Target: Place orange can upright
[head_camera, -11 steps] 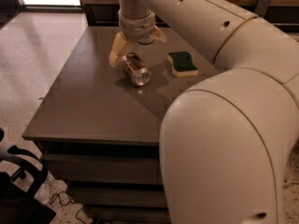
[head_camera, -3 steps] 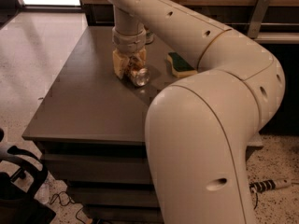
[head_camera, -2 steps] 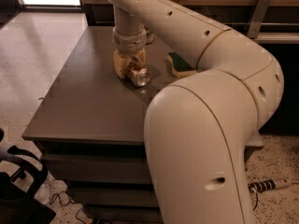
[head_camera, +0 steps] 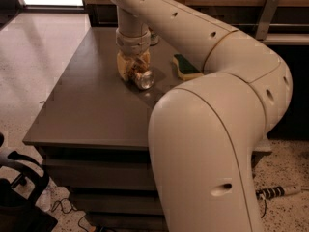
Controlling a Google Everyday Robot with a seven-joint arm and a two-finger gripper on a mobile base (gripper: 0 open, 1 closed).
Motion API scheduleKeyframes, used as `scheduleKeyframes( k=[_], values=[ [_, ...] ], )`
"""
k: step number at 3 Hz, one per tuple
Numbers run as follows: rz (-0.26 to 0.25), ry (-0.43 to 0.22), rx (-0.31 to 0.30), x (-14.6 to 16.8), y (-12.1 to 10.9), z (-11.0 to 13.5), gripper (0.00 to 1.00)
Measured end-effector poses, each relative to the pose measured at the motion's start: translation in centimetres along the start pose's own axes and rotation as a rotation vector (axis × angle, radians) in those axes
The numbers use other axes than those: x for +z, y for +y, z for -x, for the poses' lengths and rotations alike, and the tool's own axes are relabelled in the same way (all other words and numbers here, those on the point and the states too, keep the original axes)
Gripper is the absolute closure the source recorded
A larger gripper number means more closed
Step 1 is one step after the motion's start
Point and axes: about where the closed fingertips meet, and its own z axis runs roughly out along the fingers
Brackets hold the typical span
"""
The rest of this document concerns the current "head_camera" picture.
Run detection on white power strip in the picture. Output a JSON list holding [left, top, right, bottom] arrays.
[[256, 185, 301, 200]]

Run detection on orange soda can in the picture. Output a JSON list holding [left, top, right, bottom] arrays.
[[128, 63, 155, 90]]

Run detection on green yellow sponge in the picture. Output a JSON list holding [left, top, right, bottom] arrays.
[[173, 54, 203, 81]]

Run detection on black floor cable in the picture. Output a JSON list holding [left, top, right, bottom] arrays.
[[50, 197, 98, 232]]

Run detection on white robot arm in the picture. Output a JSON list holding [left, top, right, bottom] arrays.
[[111, 0, 293, 232]]

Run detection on white green soda can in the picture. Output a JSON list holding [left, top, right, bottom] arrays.
[[150, 29, 159, 46]]

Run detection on right metal bracket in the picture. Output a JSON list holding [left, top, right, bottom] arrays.
[[254, 0, 280, 41]]

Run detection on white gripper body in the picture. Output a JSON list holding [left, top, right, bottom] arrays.
[[116, 29, 151, 56]]

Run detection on black office chair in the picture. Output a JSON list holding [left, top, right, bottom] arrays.
[[0, 133, 58, 232]]

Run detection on grey drawer cabinet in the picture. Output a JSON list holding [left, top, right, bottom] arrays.
[[22, 27, 273, 232]]

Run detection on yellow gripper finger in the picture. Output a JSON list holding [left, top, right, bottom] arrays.
[[117, 51, 134, 81], [136, 50, 151, 72]]

